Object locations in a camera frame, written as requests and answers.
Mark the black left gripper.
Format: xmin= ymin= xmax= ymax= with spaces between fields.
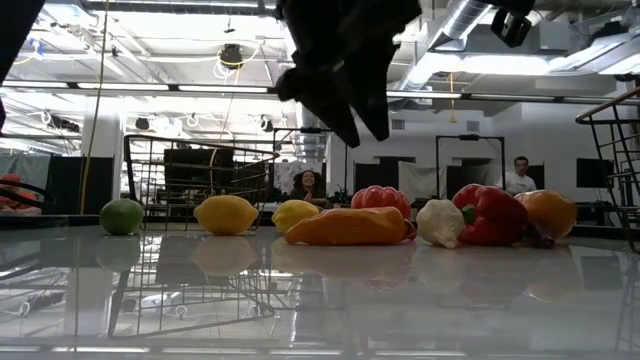
xmin=273 ymin=0 xmax=423 ymax=149

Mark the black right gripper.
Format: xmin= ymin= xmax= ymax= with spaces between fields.
xmin=478 ymin=0 xmax=536 ymax=15

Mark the red ribbed tomato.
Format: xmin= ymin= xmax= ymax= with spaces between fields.
xmin=350 ymin=185 xmax=413 ymax=221

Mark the long orange pepper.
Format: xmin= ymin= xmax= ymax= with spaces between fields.
xmin=283 ymin=206 xmax=409 ymax=247

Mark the yellow lemon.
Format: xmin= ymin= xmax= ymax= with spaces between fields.
xmin=193 ymin=194 xmax=260 ymax=237
xmin=271 ymin=199 xmax=321 ymax=235

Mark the metal wire basket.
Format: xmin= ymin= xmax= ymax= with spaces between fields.
xmin=123 ymin=133 xmax=281 ymax=233
xmin=574 ymin=87 xmax=640 ymax=254

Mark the white cauliflower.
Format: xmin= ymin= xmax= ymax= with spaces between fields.
xmin=415 ymin=198 xmax=466 ymax=250

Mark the red bell pepper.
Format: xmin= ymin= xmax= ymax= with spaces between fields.
xmin=451 ymin=183 xmax=530 ymax=247

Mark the orange bell pepper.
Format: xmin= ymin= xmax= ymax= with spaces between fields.
xmin=513 ymin=189 xmax=579 ymax=241

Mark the dark purple plum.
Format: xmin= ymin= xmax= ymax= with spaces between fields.
xmin=522 ymin=223 xmax=556 ymax=250

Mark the green lime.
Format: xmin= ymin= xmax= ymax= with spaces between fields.
xmin=99 ymin=198 xmax=145 ymax=236

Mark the person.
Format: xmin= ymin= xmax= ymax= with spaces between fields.
xmin=494 ymin=155 xmax=539 ymax=196
xmin=288 ymin=169 xmax=331 ymax=209

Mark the white hanging cloth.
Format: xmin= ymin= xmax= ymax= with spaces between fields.
xmin=399 ymin=160 xmax=446 ymax=201

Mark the black ceiling dome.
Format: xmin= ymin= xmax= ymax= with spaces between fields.
xmin=219 ymin=43 xmax=244 ymax=70

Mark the black partition panel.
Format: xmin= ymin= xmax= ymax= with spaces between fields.
xmin=42 ymin=156 xmax=115 ymax=216

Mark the red orange bundle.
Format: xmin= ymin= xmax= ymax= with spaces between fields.
xmin=0 ymin=172 xmax=44 ymax=216

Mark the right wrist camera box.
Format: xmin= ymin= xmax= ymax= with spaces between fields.
xmin=489 ymin=7 xmax=534 ymax=49

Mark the black frame stand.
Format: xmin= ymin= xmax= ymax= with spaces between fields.
xmin=272 ymin=127 xmax=350 ymax=201
xmin=435 ymin=133 xmax=506 ymax=201

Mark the silver spiral air duct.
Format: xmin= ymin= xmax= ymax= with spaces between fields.
xmin=399 ymin=0 xmax=501 ymax=91

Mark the ribbed flexible air duct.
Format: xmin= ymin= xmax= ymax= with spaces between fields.
xmin=292 ymin=102 xmax=331 ymax=161

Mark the ceiling light rail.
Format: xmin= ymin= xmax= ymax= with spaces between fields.
xmin=0 ymin=79 xmax=640 ymax=107

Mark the black wall screen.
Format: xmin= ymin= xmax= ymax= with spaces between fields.
xmin=576 ymin=158 xmax=615 ymax=189

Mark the yellow hanging cable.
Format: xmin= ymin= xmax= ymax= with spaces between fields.
xmin=78 ymin=0 xmax=111 ymax=216

